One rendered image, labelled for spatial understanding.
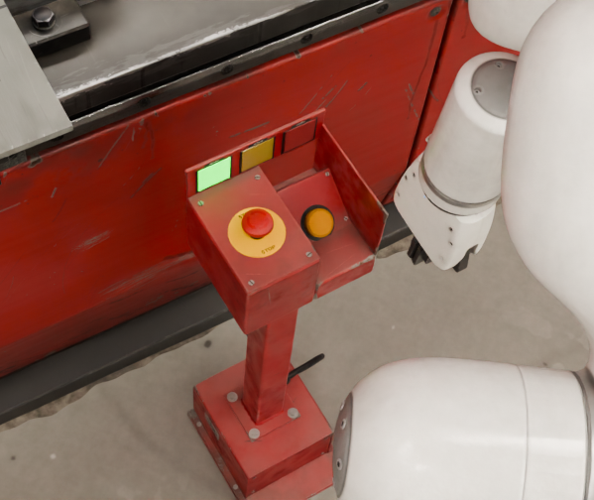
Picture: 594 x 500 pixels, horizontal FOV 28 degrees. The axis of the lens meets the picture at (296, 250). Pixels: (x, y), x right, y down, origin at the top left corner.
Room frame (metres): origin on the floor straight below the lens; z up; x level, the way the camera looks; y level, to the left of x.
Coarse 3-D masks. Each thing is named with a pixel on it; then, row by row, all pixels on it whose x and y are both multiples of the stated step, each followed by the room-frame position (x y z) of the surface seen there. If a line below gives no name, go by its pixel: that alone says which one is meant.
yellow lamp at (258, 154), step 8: (264, 144) 0.83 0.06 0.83; (272, 144) 0.84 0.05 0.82; (248, 152) 0.82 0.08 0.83; (256, 152) 0.83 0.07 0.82; (264, 152) 0.83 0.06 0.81; (272, 152) 0.84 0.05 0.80; (248, 160) 0.82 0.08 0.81; (256, 160) 0.83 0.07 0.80; (264, 160) 0.83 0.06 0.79; (248, 168) 0.82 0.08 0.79
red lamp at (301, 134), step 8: (312, 120) 0.88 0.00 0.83; (296, 128) 0.86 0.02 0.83; (304, 128) 0.87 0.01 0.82; (312, 128) 0.88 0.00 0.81; (288, 136) 0.86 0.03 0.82; (296, 136) 0.86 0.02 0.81; (304, 136) 0.87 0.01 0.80; (312, 136) 0.88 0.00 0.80; (288, 144) 0.86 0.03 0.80; (296, 144) 0.86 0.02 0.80
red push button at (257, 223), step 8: (256, 208) 0.75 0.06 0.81; (248, 216) 0.74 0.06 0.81; (256, 216) 0.74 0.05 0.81; (264, 216) 0.74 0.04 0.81; (248, 224) 0.73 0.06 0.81; (256, 224) 0.73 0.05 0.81; (264, 224) 0.73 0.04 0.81; (272, 224) 0.73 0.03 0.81; (248, 232) 0.72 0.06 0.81; (256, 232) 0.72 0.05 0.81; (264, 232) 0.72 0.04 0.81
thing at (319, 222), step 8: (320, 208) 0.81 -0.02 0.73; (312, 216) 0.80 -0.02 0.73; (320, 216) 0.80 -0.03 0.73; (328, 216) 0.80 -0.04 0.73; (304, 224) 0.79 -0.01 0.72; (312, 224) 0.79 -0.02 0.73; (320, 224) 0.79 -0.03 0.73; (328, 224) 0.79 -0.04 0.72; (312, 232) 0.78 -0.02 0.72; (320, 232) 0.78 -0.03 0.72; (328, 232) 0.79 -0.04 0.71
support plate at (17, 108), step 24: (0, 0) 0.86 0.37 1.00; (0, 24) 0.83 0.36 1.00; (0, 48) 0.79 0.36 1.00; (24, 48) 0.80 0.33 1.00; (0, 72) 0.76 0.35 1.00; (24, 72) 0.77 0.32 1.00; (0, 96) 0.73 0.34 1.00; (24, 96) 0.73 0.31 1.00; (48, 96) 0.74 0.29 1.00; (0, 120) 0.70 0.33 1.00; (24, 120) 0.70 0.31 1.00; (48, 120) 0.71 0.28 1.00; (0, 144) 0.67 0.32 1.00; (24, 144) 0.67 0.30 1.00
